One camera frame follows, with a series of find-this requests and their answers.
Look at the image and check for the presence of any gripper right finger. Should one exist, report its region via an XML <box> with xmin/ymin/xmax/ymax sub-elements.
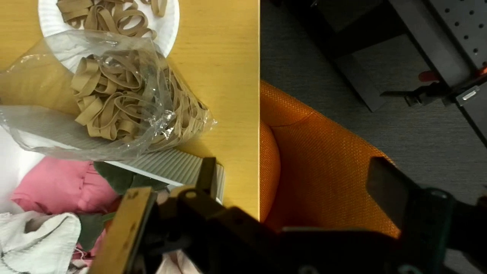
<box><xmin>366</xmin><ymin>156</ymin><xmax>487</xmax><ymax>274</ymax></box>

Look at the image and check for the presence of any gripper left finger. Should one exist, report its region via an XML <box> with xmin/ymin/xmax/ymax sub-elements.
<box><xmin>88</xmin><ymin>157</ymin><xmax>283</xmax><ymax>274</ymax></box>

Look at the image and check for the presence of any dark green cloth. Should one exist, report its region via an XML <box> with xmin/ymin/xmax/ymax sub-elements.
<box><xmin>75</xmin><ymin>161</ymin><xmax>169</xmax><ymax>252</ymax></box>

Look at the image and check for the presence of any orange fabric chair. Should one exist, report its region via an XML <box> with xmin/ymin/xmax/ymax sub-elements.
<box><xmin>259</xmin><ymin>79</ymin><xmax>402</xmax><ymax>239</ymax></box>

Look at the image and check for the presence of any pink cloth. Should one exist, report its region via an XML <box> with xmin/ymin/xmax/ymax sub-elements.
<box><xmin>11</xmin><ymin>156</ymin><xmax>123</xmax><ymax>216</ymax></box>

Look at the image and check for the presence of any white cloth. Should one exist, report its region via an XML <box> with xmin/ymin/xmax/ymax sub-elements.
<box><xmin>0</xmin><ymin>211</ymin><xmax>83</xmax><ymax>274</ymax></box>

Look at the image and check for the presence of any large ribbed white paper plate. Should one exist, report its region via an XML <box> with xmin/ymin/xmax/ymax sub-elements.
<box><xmin>0</xmin><ymin>107</ymin><xmax>226</xmax><ymax>213</ymax></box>

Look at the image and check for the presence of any black and orange clamp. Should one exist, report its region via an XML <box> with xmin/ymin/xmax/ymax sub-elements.
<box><xmin>380</xmin><ymin>65</ymin><xmax>487</xmax><ymax>108</ymax></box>

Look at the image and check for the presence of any heap of tan rubber bands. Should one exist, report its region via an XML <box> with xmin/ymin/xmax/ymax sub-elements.
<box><xmin>70</xmin><ymin>51</ymin><xmax>213</xmax><ymax>153</ymax></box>
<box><xmin>56</xmin><ymin>0</ymin><xmax>168</xmax><ymax>41</ymax></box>

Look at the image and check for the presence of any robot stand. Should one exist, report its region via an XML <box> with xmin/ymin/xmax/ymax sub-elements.
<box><xmin>263</xmin><ymin>0</ymin><xmax>487</xmax><ymax>149</ymax></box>

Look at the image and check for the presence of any small white paper plate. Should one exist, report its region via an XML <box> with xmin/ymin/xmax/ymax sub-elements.
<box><xmin>38</xmin><ymin>0</ymin><xmax>180</xmax><ymax>73</ymax></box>

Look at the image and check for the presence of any clear plastic bag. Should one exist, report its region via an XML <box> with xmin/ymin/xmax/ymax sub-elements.
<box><xmin>0</xmin><ymin>30</ymin><xmax>218</xmax><ymax>162</ymax></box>

